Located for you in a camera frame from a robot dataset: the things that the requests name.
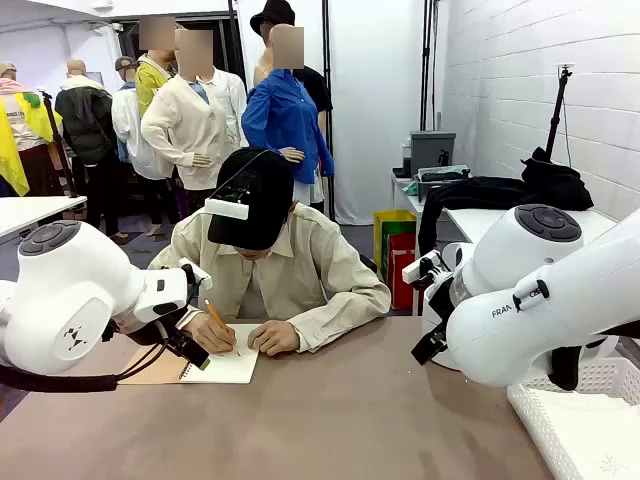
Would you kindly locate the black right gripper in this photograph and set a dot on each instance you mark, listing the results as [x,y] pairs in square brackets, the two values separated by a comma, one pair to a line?
[439,302]

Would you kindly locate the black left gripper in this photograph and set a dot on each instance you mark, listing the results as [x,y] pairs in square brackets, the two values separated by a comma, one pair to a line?
[177,332]

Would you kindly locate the brown spiral notebook white pages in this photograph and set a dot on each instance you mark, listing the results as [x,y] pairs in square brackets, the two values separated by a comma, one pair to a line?
[225,367]

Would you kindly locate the yellow pencil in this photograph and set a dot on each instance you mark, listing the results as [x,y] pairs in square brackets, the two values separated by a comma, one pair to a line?
[215,312]

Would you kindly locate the person's left forearm beige sleeve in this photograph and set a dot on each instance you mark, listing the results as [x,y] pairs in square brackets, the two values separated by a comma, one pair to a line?
[340,320]

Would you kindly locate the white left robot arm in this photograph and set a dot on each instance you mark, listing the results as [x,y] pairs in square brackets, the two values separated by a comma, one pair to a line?
[65,280]

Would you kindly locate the person's right forearm beige sleeve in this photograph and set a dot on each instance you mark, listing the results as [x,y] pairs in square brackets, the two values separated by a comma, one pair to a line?
[201,312]

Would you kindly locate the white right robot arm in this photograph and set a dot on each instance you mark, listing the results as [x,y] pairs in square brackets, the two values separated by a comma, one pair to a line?
[550,310]

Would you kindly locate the person's right hand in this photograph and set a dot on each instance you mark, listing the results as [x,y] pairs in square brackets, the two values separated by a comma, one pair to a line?
[215,336]

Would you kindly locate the person's left hand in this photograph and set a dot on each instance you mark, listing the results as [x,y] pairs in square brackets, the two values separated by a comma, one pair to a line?
[275,337]

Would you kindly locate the red bag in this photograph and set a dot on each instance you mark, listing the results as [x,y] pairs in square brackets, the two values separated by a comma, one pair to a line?
[400,270]

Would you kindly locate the yellow bag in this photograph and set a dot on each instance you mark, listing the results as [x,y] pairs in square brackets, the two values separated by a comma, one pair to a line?
[379,240]

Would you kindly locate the white perforated plastic basket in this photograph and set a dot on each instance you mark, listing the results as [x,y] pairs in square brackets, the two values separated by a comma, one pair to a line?
[530,415]

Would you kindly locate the green bag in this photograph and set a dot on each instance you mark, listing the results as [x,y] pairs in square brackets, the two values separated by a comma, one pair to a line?
[400,227]

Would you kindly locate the white rounded-corner table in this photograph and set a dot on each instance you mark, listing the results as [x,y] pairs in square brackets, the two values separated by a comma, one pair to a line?
[475,225]

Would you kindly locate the person's beige shirt torso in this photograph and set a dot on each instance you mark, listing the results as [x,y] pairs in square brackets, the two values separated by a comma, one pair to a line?
[300,270]

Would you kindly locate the teal cloth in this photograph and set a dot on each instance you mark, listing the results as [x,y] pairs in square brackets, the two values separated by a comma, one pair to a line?
[410,189]

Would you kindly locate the black cap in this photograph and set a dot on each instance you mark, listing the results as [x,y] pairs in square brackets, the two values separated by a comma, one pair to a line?
[260,200]

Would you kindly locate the grey tray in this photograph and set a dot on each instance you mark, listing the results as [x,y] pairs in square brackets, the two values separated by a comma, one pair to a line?
[442,172]

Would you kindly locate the white paper stack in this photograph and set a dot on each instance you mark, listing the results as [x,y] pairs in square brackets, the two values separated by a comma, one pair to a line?
[590,440]

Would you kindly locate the grey box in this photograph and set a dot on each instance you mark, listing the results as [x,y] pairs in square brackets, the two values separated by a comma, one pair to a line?
[430,150]

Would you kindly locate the black garment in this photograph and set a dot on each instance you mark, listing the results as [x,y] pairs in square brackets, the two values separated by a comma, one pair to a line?
[550,185]

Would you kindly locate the mannequin in white shirt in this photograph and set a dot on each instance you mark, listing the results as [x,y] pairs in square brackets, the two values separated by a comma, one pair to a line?
[132,135]

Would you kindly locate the mannequin in cream cardigan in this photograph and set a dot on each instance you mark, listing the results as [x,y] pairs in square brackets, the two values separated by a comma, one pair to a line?
[190,125]

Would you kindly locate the mannequin in blue shirt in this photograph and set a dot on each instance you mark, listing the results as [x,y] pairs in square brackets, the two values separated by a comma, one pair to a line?
[285,115]

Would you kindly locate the black tripod with phone clamp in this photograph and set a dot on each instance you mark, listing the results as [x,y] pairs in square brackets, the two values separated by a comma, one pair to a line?
[556,115]

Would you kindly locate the mannequin in yellow shirt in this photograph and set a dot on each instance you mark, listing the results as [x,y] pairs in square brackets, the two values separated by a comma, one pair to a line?
[147,85]

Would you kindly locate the black light stand pole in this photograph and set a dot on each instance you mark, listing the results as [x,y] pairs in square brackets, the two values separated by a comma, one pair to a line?
[426,60]
[326,50]

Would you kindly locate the mannequin in yellow raincoat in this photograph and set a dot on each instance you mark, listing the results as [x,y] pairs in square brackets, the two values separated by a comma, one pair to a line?
[20,120]

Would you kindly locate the black bucket hat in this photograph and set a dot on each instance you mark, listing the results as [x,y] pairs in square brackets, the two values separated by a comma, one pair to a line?
[272,15]

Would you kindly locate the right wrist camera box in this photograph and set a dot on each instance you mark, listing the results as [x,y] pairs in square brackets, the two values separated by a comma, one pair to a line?
[415,270]

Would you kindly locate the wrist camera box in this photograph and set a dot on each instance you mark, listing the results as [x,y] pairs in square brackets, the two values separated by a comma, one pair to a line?
[197,274]
[415,270]

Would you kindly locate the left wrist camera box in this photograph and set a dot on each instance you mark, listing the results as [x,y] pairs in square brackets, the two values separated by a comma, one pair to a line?
[197,274]

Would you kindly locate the white head camera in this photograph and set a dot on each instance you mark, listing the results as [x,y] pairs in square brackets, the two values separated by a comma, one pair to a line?
[225,209]

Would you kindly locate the white wall socket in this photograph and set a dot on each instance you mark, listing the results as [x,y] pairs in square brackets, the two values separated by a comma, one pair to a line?
[566,66]

